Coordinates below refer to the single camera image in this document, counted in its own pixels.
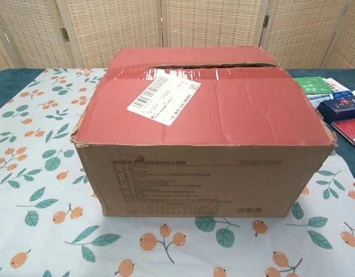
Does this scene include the brown cardboard box red lids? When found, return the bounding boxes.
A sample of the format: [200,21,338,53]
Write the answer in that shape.
[69,46,338,218]

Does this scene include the blue white toothpaste box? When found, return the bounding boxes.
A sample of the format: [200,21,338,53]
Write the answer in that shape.
[305,90,355,110]

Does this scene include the dark blue printed box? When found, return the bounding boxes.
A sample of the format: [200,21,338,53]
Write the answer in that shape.
[317,96,355,122]

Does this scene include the white shipping label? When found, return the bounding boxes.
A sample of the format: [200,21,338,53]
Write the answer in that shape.
[128,77,201,126]

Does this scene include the woven folding screen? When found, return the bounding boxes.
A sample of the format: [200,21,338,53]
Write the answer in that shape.
[0,0,355,74]

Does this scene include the floral print tablecloth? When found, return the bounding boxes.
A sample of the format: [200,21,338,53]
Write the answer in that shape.
[0,66,355,277]

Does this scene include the green booklet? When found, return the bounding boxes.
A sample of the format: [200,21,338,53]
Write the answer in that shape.
[292,75,332,96]

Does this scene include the white printed packet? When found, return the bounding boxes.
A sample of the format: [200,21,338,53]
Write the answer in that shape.
[324,77,345,93]

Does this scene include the red ink pad case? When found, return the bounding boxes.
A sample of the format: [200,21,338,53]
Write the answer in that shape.
[330,117,355,147]

